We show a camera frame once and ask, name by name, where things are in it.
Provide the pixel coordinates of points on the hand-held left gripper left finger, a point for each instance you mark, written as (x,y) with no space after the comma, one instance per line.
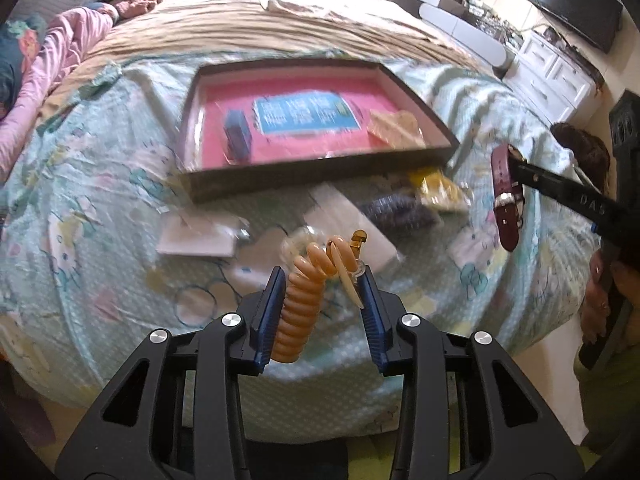
(267,310)

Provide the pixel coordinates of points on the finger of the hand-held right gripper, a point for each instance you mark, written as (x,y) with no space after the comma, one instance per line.
(565,192)

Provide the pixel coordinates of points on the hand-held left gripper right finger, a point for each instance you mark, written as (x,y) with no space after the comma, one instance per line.
(371,310)

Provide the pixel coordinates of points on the white card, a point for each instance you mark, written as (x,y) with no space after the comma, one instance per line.
(195,235)

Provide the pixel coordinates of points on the dark shallow box pink lining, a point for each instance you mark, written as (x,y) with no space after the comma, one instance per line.
(300,110)

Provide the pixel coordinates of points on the person's right hand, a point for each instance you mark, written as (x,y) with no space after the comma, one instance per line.
(595,295)

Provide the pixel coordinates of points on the dark brown fuzzy item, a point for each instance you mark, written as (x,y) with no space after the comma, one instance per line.
(582,150)

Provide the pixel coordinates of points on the large clear bag white insert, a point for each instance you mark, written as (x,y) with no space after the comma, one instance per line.
(350,212)

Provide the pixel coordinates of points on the dark blue beads bag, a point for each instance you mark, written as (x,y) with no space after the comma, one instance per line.
(400,212)

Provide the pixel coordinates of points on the white drawer cabinet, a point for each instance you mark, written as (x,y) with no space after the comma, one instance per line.
(550,67)
(465,32)

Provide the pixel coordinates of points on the yellow packet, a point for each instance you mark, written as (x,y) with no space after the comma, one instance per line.
(437,192)

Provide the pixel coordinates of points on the black television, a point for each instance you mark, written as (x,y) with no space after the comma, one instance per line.
(575,2)

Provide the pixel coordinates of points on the small blue box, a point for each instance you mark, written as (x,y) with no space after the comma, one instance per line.
(237,135)

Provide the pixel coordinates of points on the beige patterned packet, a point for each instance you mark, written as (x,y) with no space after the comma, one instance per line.
(397,127)

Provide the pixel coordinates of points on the blue printed card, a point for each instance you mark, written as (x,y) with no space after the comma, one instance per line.
(307,112)

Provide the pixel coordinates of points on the green clothing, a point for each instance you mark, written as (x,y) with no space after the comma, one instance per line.
(610,400)

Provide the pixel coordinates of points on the tan blanket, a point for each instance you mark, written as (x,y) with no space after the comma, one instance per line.
(250,35)

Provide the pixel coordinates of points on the white cloth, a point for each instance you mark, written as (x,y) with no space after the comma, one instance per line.
(305,7)

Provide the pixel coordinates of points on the pink quilt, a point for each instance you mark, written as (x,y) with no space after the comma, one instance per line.
(60,55)

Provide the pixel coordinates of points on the blue floral pillow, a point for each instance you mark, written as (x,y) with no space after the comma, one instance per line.
(15,55)

